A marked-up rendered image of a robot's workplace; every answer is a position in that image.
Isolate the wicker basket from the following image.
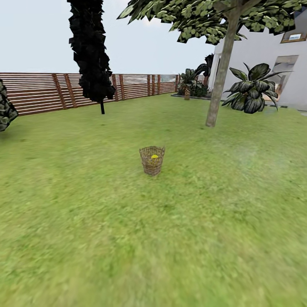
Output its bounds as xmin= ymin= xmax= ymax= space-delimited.
xmin=139 ymin=147 xmax=165 ymax=175

